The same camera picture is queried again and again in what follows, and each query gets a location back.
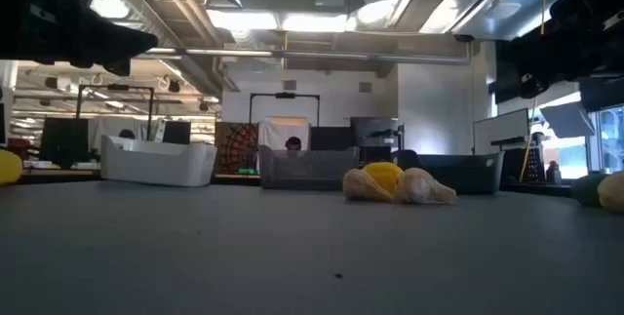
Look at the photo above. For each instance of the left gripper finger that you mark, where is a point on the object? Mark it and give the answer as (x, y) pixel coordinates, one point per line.
(112, 42)
(119, 67)

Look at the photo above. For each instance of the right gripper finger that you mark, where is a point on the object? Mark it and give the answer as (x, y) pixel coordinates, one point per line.
(535, 86)
(536, 51)

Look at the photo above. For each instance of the green lime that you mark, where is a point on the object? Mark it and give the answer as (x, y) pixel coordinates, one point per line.
(586, 190)

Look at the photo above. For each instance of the grey softbox lamp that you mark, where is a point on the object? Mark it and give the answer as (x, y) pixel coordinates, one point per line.
(568, 120)

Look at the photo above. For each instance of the black ceiling spotlight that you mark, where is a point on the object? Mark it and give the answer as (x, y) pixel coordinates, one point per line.
(174, 86)
(51, 82)
(204, 106)

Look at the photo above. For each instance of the whiteboard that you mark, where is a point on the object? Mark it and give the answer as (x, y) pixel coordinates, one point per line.
(499, 132)

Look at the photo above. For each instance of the white hanging cloth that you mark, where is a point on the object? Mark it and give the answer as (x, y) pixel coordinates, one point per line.
(273, 134)
(105, 127)

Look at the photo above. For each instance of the black hanging panel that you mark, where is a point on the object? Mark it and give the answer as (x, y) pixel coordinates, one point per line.
(602, 95)

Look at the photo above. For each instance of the person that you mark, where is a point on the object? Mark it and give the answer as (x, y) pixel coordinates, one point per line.
(293, 143)
(127, 134)

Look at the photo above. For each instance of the black perforated stand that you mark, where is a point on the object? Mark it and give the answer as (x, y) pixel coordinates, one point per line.
(535, 166)

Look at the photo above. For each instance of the bright window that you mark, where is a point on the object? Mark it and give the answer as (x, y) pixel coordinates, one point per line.
(573, 159)

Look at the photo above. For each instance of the black computer monitor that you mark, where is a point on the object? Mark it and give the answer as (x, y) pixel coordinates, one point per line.
(176, 132)
(331, 138)
(63, 139)

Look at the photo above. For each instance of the dark bottle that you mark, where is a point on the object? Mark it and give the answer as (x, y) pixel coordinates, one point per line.
(554, 173)

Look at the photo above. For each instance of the teal plastic basket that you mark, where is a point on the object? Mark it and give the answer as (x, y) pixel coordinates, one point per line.
(478, 173)

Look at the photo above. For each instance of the white plastic basket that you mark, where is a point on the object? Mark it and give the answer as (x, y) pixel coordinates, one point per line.
(156, 169)

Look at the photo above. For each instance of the red object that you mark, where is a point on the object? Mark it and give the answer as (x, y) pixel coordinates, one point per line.
(18, 146)

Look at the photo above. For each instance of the patterned tapestry cloth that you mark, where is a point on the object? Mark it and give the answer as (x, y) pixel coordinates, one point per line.
(236, 146)

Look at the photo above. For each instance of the small green box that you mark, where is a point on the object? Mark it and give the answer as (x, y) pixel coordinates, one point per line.
(247, 171)

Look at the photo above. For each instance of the ceiling light panel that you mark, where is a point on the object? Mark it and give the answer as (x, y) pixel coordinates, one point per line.
(292, 22)

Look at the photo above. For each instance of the beige board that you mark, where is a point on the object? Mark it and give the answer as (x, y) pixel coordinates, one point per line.
(290, 121)

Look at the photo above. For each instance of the long grey ceiling pipe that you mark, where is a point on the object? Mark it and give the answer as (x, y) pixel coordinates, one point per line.
(317, 55)

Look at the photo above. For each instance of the grey translucent basket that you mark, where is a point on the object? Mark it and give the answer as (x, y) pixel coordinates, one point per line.
(302, 169)

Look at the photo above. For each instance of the black wall screen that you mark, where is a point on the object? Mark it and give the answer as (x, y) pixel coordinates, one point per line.
(504, 94)

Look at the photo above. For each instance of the rectangular metal ceiling duct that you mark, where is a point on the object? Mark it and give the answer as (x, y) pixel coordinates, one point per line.
(439, 3)

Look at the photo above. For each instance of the black camera gantry frame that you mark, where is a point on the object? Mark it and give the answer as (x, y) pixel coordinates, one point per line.
(285, 95)

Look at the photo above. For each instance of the grey wall vent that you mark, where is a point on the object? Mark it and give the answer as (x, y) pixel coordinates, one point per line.
(365, 87)
(290, 85)

